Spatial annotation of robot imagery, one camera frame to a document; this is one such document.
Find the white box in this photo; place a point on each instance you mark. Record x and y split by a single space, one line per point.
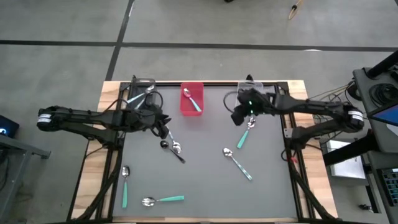
345 165

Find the grey equipment cart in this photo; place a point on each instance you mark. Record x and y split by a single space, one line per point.
360 81

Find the grey side desk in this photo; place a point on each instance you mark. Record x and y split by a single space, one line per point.
18 149

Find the black button panel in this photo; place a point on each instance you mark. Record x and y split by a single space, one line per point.
391 186

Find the blue monitor screen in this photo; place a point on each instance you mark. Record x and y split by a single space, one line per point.
388 116

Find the black computer with blue light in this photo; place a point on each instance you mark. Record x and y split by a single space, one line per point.
6 127

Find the black pole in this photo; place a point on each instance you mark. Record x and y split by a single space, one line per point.
384 65

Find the black stand leg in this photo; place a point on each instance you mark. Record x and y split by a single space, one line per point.
348 151

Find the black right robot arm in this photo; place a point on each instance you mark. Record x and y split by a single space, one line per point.
311 105

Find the red plastic bin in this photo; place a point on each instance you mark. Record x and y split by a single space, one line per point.
197 91

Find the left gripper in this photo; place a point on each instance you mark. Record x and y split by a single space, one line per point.
143 119

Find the black metal table frame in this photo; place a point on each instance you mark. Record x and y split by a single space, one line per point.
217 83

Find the black spoon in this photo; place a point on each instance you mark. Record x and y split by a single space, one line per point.
164 144

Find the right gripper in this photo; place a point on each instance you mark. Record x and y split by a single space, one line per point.
255 104

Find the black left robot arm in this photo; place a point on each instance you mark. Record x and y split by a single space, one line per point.
87 116

